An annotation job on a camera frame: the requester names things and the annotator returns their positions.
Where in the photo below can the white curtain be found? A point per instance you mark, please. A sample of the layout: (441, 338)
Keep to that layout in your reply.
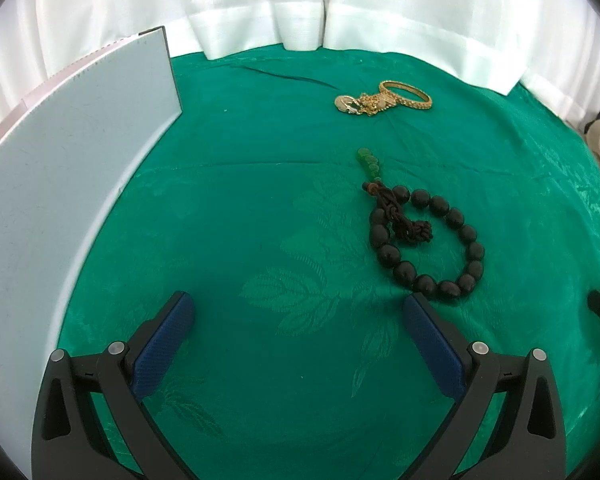
(280, 5)

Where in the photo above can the green patterned tablecloth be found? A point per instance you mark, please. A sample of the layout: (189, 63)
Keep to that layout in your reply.
(280, 185)

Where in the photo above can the grey storage box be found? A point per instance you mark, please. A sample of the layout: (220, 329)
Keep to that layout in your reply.
(70, 160)

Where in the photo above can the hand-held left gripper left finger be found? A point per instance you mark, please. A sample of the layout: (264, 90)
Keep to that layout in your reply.
(162, 350)

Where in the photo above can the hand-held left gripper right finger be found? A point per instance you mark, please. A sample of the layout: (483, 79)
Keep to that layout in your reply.
(435, 345)

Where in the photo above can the gold bangle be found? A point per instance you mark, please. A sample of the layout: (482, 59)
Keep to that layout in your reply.
(420, 102)

